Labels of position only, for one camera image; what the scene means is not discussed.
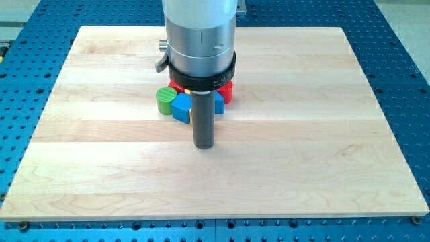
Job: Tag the black clamp ring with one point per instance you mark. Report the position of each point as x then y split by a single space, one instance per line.
203 84

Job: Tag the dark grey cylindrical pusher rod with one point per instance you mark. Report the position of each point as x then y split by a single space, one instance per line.
203 111

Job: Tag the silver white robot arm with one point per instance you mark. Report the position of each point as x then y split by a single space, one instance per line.
200 56

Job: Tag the yellow wooden block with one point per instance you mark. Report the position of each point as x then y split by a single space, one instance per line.
188 92

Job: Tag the blue wooden block right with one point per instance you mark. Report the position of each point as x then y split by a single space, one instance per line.
219 103

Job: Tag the red wooden block left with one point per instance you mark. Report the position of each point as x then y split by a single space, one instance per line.
176 87

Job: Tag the red wooden block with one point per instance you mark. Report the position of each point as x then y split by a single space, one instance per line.
176 87
226 92

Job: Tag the blue wooden cube block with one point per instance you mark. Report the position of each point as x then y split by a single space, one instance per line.
180 108

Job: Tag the red wooden block right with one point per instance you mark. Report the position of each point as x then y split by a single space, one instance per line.
226 92

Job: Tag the green wooden cylinder block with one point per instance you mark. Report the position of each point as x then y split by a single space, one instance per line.
165 96

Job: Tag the light wooden board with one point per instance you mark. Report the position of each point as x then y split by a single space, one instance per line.
304 136

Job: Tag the blue perforated metal base plate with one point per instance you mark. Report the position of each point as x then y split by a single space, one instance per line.
34 60

